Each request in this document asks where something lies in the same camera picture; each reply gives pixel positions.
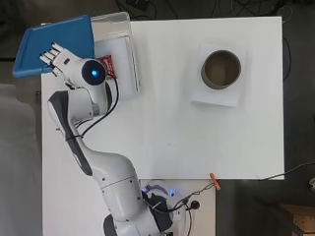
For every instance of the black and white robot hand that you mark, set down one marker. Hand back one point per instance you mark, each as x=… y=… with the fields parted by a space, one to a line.
x=65 y=64

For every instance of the blue plastic lid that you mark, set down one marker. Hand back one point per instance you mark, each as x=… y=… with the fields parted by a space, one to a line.
x=59 y=36

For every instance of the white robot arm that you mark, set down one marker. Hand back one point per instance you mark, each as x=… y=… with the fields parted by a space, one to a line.
x=114 y=183

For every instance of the red packet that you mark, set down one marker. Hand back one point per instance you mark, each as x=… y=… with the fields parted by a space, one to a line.
x=108 y=63

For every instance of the clear plastic box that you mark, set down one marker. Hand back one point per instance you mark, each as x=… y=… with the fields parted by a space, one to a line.
x=121 y=59

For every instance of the white flat box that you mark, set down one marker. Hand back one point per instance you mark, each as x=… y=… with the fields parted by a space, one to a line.
x=213 y=98

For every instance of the brown round tub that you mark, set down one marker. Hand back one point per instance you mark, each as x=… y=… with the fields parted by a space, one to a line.
x=221 y=69

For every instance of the orange clip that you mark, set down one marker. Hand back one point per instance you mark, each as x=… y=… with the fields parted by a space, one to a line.
x=215 y=182

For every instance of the black round plug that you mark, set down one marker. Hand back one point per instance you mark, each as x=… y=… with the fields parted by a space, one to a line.
x=195 y=205

